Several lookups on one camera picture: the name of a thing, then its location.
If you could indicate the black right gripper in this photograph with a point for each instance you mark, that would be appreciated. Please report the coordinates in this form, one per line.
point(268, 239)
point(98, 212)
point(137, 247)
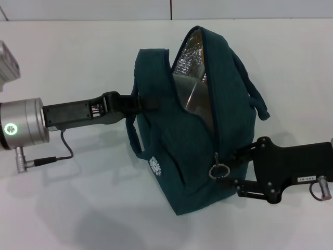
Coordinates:
point(291, 164)

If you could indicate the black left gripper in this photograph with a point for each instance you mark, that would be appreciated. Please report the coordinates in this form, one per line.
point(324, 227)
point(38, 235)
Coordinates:
point(72, 113)

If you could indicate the clear container with blue seal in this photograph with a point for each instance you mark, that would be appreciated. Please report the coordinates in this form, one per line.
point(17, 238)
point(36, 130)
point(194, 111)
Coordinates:
point(190, 93)

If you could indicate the dark teal lunch bag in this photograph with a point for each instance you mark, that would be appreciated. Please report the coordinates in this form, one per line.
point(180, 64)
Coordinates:
point(182, 156)

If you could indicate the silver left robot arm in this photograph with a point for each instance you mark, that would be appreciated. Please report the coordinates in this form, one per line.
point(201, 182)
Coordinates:
point(23, 125)

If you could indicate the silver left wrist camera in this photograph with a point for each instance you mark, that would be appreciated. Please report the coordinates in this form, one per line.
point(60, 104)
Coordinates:
point(7, 65)

